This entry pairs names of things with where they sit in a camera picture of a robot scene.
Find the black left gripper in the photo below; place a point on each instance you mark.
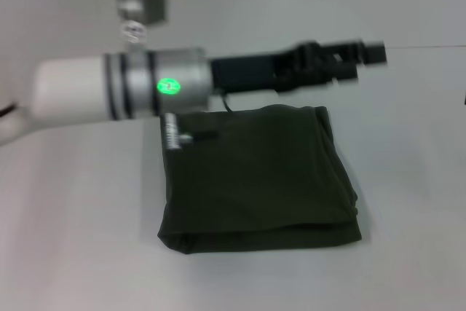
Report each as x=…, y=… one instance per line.
x=262, y=68

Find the dark green t-shirt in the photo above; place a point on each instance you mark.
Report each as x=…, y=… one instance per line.
x=255, y=180

